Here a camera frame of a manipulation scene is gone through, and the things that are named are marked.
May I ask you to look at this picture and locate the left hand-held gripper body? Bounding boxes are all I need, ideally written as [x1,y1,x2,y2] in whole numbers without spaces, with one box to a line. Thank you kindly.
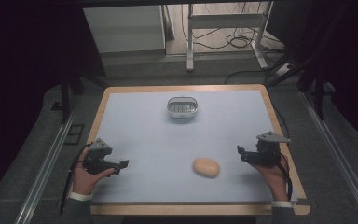
[83,137,117,175]

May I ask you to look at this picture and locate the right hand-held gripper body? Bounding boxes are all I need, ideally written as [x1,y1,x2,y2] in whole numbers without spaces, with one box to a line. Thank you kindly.
[241,131,292,168]

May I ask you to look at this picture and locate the potato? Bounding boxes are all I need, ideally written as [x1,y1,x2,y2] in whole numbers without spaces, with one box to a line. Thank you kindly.
[192,157,221,179]

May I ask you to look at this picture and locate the metal tin container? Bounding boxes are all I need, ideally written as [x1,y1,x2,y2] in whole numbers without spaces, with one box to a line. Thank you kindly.
[166,96,199,119]

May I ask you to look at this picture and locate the person's left hand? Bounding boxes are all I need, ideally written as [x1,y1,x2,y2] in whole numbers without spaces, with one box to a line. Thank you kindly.
[71,147,116,196]

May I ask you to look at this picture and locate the person's right hand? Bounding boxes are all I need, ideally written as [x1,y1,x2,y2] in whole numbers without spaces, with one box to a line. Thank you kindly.
[250,154,291,203]

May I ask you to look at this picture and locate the white paper mat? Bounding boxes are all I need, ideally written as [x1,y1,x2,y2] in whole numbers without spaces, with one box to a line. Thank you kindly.
[91,90,299,203]

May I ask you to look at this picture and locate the black tripod stand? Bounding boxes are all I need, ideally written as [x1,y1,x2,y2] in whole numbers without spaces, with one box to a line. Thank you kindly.
[267,6,352,121]
[50,62,110,125]

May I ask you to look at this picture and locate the white power strip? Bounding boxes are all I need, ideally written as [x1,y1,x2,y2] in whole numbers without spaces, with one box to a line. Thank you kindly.
[274,63,294,77]

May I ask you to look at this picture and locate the white metal stand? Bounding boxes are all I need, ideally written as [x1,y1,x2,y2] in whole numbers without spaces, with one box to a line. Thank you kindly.
[186,1,275,73]

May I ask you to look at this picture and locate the white board panel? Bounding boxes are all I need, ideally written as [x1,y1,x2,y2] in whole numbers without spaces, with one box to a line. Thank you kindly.
[83,4,166,54]

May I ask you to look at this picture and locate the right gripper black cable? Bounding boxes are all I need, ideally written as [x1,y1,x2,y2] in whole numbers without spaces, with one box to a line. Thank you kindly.
[276,153,294,202]

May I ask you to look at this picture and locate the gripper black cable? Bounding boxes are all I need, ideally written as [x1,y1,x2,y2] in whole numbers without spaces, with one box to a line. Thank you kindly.
[59,143,93,216]
[276,153,294,202]

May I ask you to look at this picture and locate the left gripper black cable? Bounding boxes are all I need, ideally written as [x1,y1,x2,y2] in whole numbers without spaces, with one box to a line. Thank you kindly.
[59,143,93,216]

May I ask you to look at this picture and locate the aluminium floor rail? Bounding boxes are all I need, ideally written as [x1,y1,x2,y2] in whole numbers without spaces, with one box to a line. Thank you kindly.
[301,91,358,224]
[13,99,82,224]

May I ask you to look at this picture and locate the black floor cables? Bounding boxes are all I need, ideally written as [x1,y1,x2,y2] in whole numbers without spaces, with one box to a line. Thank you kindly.
[180,1,288,85]

